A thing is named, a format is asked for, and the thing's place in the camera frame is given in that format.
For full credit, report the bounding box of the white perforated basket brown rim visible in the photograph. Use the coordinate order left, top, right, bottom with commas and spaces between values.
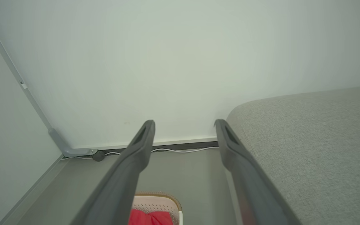
132, 192, 183, 225

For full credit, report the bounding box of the white floor cable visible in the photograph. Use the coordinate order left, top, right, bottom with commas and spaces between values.
62, 146, 219, 160

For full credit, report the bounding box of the red pants white stripe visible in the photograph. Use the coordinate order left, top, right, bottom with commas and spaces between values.
128, 209, 173, 225

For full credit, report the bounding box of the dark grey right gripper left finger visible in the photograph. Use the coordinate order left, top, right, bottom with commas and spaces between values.
70, 120, 155, 225

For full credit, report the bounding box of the grey fabric sofa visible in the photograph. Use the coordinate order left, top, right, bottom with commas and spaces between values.
226, 84, 360, 225

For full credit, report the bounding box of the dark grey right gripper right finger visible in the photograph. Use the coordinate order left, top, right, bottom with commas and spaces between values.
214, 119, 302, 225

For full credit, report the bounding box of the white and black baseboard strip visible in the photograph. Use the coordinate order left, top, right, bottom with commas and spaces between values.
74, 136, 219, 153

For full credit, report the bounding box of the black round floor plug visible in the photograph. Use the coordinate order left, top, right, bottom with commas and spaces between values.
92, 150, 106, 162

